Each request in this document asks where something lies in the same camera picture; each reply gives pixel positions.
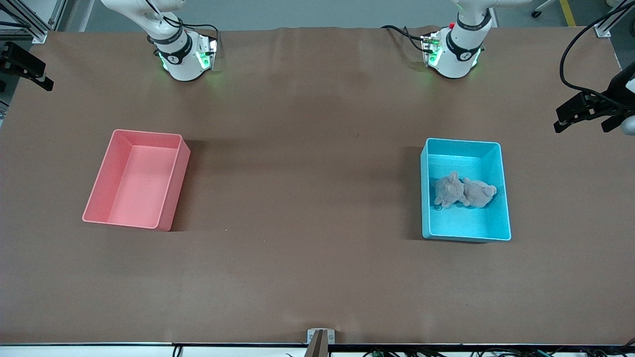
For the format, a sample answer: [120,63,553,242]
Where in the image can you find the blue plastic box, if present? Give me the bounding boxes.
[420,138,512,242]

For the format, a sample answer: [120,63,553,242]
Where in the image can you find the pink plastic box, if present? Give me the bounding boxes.
[82,129,191,233]

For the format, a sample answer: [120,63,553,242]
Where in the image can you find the chair caster wheel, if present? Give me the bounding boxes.
[531,0,560,19]

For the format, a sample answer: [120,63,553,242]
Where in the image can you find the metal base connector plate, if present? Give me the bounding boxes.
[421,32,443,67]
[197,34,219,71]

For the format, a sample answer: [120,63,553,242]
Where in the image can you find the brown table cover mat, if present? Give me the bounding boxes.
[0,26,635,345]

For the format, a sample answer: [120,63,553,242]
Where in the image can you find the aluminium frame profile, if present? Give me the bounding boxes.
[0,0,67,44]
[593,0,635,38]

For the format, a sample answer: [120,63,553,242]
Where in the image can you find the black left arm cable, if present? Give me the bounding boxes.
[560,0,635,111]

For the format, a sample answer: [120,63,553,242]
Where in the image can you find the black right base cable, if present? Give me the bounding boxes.
[134,0,221,48]

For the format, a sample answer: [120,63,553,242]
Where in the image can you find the black base cable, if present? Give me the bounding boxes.
[381,25,428,53]
[134,0,221,48]

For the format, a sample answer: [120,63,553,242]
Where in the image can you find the black left base cable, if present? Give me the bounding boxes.
[381,25,428,53]

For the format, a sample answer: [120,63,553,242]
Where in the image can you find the metal table edge bracket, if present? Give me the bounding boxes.
[306,328,336,357]

